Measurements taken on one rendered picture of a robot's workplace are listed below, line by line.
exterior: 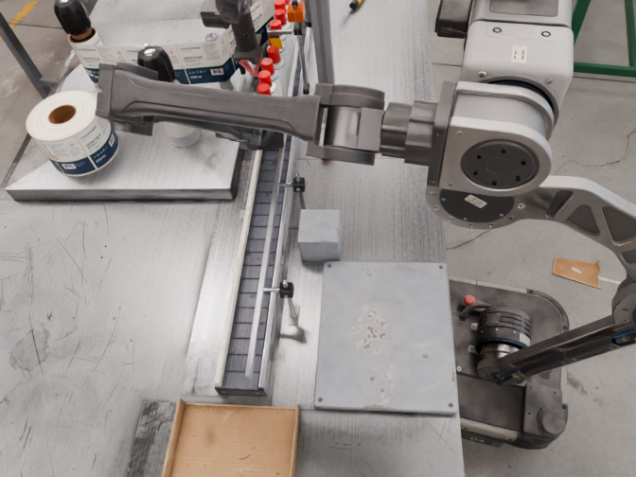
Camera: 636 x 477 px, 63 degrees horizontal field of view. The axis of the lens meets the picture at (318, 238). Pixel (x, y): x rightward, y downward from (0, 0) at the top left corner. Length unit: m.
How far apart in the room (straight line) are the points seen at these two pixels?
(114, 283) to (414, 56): 1.19
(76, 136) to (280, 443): 0.96
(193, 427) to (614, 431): 1.49
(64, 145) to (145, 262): 0.39
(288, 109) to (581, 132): 2.32
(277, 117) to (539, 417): 1.34
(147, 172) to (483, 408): 1.26
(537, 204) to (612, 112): 2.06
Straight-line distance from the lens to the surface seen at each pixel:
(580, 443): 2.13
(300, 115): 0.74
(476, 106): 0.69
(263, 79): 1.42
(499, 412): 1.83
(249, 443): 1.18
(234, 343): 1.20
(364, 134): 0.70
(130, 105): 0.82
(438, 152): 0.68
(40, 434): 1.36
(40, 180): 1.72
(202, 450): 1.20
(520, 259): 2.38
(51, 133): 1.60
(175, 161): 1.57
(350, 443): 1.15
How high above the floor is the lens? 1.96
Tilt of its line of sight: 56 degrees down
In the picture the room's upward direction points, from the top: 9 degrees counter-clockwise
